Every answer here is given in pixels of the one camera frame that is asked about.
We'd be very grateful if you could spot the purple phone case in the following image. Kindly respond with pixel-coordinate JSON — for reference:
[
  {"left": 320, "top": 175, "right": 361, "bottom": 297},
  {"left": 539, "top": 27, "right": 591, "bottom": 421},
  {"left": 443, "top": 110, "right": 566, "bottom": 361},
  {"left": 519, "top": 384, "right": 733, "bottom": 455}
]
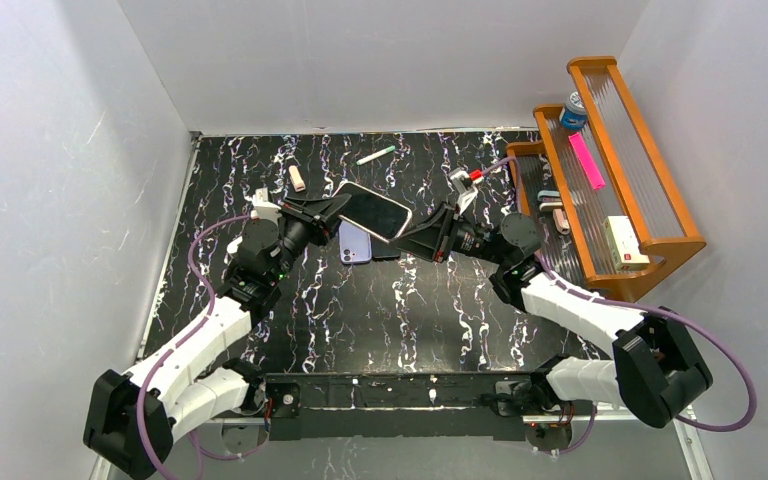
[{"left": 338, "top": 221, "right": 372, "bottom": 266}]

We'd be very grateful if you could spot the beige cased smartphone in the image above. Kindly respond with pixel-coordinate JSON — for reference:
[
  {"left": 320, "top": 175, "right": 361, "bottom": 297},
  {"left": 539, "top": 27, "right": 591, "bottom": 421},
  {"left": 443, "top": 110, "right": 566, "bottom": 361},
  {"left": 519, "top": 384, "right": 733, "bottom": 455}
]
[{"left": 333, "top": 181, "right": 413, "bottom": 243}]

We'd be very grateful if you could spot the black smartphone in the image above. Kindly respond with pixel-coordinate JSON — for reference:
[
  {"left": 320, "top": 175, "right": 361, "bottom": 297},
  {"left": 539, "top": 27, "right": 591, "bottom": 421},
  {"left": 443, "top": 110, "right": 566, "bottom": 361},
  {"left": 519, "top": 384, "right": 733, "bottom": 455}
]
[{"left": 370, "top": 237, "right": 401, "bottom": 262}]

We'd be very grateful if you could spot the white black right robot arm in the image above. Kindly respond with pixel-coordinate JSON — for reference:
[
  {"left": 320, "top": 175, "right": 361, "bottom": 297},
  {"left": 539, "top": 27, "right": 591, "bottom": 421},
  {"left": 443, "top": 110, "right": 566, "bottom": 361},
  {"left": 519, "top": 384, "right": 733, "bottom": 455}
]
[{"left": 391, "top": 203, "right": 713, "bottom": 428}]

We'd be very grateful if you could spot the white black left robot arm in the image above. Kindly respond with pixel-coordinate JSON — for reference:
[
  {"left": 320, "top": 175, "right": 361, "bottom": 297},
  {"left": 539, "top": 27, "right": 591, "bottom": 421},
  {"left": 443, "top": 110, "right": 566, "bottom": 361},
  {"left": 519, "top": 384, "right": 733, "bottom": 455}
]
[{"left": 83, "top": 194, "right": 350, "bottom": 479}]

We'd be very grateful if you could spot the blue grey small item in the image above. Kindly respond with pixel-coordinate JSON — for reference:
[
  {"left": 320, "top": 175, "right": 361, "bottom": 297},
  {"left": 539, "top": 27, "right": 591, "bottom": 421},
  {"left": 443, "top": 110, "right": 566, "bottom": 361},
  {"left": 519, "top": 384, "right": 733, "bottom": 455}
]
[{"left": 537, "top": 190, "right": 561, "bottom": 203}]

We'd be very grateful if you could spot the small pink eraser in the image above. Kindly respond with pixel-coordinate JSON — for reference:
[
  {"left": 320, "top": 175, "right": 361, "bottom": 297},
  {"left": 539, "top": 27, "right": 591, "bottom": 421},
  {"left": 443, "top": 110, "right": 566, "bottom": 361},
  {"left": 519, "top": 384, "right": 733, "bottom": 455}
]
[{"left": 552, "top": 209, "right": 570, "bottom": 235}]

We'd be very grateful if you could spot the green white marker pen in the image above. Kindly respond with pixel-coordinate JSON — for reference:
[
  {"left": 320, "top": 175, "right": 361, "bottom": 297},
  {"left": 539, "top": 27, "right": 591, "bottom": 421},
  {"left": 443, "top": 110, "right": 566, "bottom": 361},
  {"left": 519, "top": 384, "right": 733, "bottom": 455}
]
[{"left": 355, "top": 145, "right": 395, "bottom": 166}]

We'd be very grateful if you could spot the orange wooden tiered shelf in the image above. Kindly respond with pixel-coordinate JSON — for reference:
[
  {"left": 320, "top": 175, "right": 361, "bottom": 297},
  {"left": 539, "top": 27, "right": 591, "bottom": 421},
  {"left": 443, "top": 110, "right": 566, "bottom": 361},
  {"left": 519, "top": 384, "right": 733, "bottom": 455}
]
[{"left": 505, "top": 56, "right": 706, "bottom": 302}]

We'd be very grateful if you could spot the pink flat box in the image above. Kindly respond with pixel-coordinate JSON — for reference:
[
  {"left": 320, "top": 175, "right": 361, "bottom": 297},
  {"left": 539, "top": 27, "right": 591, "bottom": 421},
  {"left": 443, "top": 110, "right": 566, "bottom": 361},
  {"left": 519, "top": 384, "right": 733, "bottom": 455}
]
[{"left": 568, "top": 132, "right": 606, "bottom": 191}]

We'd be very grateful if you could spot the white red small box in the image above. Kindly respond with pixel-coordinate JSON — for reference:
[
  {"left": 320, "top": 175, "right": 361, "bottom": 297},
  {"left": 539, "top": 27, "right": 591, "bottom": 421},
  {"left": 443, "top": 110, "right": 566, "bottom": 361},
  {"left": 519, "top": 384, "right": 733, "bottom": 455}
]
[{"left": 603, "top": 215, "right": 650, "bottom": 272}]

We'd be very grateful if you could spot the blue white bottle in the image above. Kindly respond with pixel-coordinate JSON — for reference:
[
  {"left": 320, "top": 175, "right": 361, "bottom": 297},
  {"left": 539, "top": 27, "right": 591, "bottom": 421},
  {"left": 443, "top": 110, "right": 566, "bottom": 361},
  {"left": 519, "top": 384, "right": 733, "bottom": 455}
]
[{"left": 559, "top": 91, "right": 588, "bottom": 131}]

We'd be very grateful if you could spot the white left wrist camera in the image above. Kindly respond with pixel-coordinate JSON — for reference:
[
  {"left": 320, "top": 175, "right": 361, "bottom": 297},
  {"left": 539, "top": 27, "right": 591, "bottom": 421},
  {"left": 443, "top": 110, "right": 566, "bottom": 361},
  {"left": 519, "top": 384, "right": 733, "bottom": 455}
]
[{"left": 250, "top": 187, "right": 281, "bottom": 224}]

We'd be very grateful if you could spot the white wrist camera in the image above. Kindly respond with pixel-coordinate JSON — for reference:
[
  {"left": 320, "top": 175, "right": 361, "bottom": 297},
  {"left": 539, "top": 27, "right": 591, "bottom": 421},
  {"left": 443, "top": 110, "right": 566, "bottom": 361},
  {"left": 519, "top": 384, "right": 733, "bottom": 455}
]
[
  {"left": 250, "top": 187, "right": 281, "bottom": 224},
  {"left": 449, "top": 168, "right": 483, "bottom": 214}
]

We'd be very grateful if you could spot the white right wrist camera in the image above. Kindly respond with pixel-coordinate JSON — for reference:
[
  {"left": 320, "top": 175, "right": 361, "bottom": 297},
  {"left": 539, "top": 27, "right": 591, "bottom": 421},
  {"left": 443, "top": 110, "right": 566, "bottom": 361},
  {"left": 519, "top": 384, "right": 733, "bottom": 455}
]
[{"left": 449, "top": 168, "right": 483, "bottom": 214}]

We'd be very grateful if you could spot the black metal base rail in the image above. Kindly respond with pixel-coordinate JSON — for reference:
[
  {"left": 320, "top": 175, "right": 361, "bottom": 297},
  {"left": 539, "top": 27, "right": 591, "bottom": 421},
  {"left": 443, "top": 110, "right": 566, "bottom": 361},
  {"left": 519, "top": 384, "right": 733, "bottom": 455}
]
[{"left": 264, "top": 372, "right": 592, "bottom": 444}]

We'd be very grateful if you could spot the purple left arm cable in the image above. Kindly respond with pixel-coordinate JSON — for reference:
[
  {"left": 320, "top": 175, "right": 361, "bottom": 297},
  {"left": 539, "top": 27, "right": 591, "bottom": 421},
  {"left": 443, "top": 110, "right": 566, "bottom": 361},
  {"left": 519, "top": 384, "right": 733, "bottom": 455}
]
[{"left": 133, "top": 213, "right": 256, "bottom": 480}]

